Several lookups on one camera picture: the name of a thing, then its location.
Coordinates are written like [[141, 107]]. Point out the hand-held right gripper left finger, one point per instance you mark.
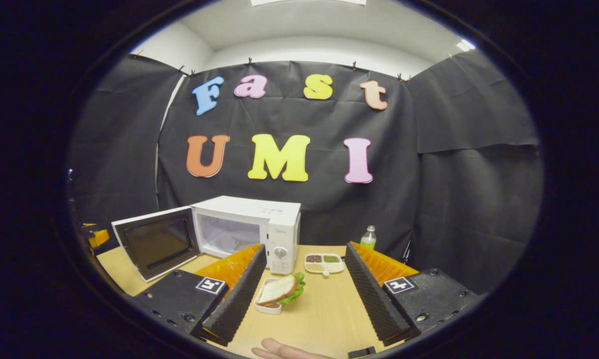
[[239, 294]]

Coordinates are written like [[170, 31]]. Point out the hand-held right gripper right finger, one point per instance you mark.
[[371, 294]]

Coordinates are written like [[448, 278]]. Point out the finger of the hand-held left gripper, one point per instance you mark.
[[99, 238]]

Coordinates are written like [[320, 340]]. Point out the sandwich with lettuce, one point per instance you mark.
[[278, 289]]

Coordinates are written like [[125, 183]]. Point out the white microwave oven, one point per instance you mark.
[[284, 227]]

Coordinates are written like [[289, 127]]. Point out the white rectangular dish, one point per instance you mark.
[[267, 308]]

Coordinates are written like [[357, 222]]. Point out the green drink bottle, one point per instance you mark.
[[368, 240]]

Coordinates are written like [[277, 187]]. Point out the white sectioned dish with beans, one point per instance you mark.
[[324, 263]]

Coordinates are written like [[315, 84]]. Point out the black backdrop cloth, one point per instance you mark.
[[299, 119]]

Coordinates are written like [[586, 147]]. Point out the ceiling light panel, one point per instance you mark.
[[309, 2], [465, 45]]

